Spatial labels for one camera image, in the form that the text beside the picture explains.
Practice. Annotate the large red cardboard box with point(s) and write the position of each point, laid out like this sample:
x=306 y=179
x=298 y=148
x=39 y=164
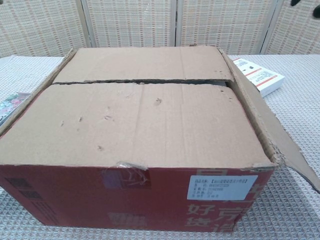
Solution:
x=125 y=125

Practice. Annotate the pink floral carton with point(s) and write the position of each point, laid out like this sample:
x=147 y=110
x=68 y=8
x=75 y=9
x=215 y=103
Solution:
x=12 y=105

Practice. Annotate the beige woven tablecloth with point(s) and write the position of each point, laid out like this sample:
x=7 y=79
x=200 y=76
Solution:
x=300 y=100

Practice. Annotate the white orange product box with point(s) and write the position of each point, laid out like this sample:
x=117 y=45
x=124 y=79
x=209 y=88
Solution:
x=267 y=81

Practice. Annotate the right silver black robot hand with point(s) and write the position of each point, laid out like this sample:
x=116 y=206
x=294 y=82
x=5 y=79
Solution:
x=316 y=11

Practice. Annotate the bamboo folding screen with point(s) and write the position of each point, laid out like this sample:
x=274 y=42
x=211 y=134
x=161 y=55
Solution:
x=125 y=25

